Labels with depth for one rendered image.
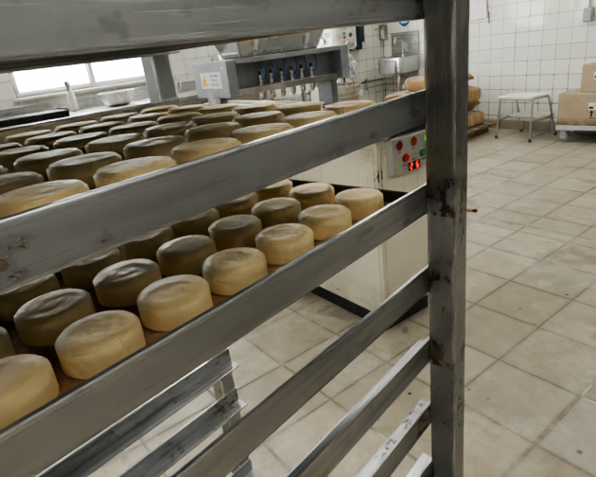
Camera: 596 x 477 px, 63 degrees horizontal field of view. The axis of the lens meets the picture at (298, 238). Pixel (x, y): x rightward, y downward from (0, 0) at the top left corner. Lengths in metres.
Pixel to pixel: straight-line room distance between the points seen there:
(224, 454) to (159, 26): 0.26
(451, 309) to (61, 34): 0.43
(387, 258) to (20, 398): 1.81
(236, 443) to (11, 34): 0.27
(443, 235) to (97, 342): 0.34
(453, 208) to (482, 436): 1.32
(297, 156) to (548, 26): 5.83
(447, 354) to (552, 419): 1.30
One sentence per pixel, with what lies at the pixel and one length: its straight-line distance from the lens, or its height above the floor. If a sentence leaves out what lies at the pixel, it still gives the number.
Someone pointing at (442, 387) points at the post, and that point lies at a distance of 0.60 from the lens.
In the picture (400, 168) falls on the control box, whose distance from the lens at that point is 1.93.
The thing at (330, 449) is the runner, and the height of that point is 0.88.
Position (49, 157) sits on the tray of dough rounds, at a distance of 0.41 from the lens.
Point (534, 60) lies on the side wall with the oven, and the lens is 6.19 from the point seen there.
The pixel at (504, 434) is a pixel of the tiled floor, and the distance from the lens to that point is 1.77.
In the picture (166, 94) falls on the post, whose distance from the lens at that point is 0.78.
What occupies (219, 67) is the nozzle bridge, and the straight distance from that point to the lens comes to 2.31.
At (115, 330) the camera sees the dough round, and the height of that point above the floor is 1.06.
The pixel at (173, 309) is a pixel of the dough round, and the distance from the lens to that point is 0.33.
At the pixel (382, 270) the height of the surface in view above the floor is 0.31.
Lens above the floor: 1.21
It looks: 22 degrees down
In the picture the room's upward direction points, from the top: 7 degrees counter-clockwise
